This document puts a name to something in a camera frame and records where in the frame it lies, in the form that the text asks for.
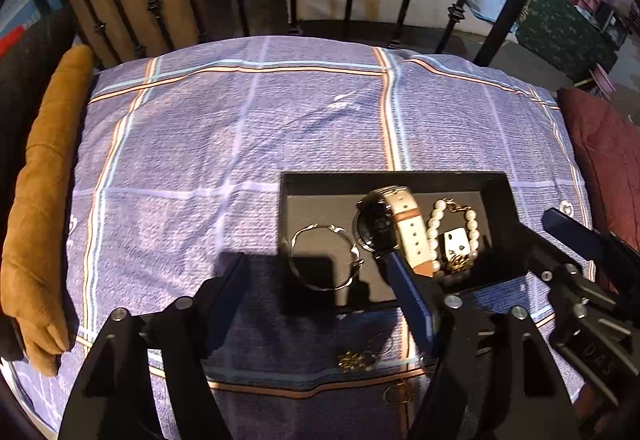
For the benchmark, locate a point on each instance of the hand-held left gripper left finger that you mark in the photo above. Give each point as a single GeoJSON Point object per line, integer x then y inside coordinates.
{"type": "Point", "coordinates": [227, 305]}

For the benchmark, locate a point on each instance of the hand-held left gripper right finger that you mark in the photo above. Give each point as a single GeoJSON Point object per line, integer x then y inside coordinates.
{"type": "Point", "coordinates": [410, 305]}

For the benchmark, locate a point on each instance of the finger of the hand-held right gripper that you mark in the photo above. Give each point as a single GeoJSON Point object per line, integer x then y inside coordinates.
{"type": "Point", "coordinates": [547, 260]}
{"type": "Point", "coordinates": [570, 228]}

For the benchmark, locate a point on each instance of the gold flower brooch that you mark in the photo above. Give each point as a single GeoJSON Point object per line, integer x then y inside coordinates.
{"type": "Point", "coordinates": [352, 360]}

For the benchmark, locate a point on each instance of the black jewelry tray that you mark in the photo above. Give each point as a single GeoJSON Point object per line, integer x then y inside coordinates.
{"type": "Point", "coordinates": [325, 200]}

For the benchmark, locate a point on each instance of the white square charm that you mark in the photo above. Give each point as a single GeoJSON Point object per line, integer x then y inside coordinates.
{"type": "Point", "coordinates": [455, 242]}

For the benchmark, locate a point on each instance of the silver bangle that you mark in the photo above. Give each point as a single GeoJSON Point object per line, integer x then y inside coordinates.
{"type": "Point", "coordinates": [351, 243]}

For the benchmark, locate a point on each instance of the maroon quilted blanket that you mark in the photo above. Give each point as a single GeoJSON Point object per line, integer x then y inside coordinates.
{"type": "Point", "coordinates": [605, 149]}

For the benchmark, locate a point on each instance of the pink stool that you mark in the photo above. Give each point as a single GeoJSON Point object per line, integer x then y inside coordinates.
{"type": "Point", "coordinates": [602, 79]}

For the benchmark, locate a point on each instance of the purple plaid blanket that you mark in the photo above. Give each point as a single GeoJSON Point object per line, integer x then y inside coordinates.
{"type": "Point", "coordinates": [225, 129]}

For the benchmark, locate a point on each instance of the green patterned cloth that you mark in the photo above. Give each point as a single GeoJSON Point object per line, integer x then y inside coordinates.
{"type": "Point", "coordinates": [565, 24]}

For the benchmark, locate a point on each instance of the dark framed screen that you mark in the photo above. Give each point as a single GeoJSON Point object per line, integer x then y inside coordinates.
{"type": "Point", "coordinates": [612, 22]}

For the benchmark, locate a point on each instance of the mustard cushion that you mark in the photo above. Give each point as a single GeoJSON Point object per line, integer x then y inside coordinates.
{"type": "Point", "coordinates": [45, 169]}

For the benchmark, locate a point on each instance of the red cloth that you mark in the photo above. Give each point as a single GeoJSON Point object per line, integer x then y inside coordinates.
{"type": "Point", "coordinates": [15, 39]}

